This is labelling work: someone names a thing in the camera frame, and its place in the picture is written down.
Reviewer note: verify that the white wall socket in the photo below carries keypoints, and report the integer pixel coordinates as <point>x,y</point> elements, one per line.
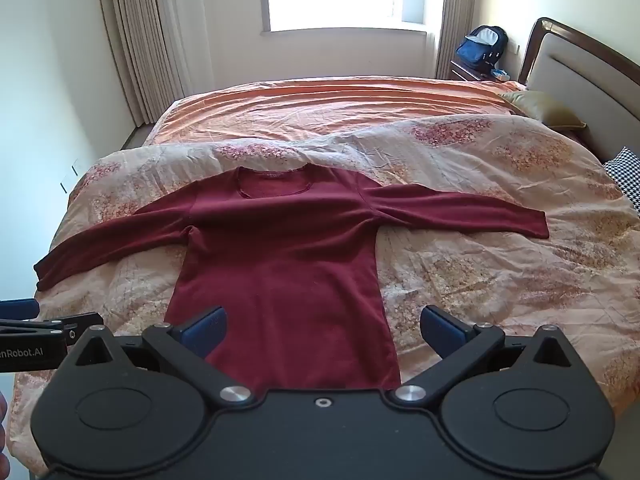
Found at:
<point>70,176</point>

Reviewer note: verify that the wide beige curtain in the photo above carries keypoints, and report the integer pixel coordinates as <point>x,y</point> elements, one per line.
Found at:
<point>150,35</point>

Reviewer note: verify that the padded wooden headboard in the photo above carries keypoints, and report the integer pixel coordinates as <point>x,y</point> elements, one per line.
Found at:
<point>580,75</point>

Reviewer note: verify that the black white houndstooth pillow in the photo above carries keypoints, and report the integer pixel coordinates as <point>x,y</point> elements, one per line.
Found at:
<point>627,172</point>

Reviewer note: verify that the olive green pillow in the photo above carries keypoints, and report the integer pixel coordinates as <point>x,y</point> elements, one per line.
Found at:
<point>545,107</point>

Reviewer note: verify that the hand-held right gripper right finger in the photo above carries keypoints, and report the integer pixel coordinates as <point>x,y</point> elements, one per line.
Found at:
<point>440,332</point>

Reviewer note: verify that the dark red long-sleeve shirt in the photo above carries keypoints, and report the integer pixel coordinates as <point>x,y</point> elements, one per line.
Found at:
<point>280,260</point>

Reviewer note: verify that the floral cream duvet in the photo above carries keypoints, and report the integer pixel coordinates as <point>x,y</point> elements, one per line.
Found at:
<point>500,240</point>

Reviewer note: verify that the orange bed sheet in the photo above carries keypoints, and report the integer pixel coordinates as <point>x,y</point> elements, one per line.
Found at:
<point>320,105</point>

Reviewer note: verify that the narrow beige curtain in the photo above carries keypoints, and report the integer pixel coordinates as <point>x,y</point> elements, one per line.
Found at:
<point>452,15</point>

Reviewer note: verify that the dark wooden nightstand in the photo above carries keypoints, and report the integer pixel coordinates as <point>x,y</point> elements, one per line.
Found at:
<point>467,72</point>

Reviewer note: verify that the small blue box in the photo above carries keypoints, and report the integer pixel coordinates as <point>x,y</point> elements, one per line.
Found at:
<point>500,74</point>

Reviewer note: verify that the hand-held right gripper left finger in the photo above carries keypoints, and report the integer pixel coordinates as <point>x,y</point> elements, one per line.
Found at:
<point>207,332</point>

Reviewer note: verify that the person's left hand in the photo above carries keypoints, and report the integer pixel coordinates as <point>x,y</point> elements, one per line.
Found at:
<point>2,407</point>

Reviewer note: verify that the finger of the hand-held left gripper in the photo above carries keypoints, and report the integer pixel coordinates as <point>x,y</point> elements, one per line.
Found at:
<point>20,308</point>
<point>75,324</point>

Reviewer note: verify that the blue backpack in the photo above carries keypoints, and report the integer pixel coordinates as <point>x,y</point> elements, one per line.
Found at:
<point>482,46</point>

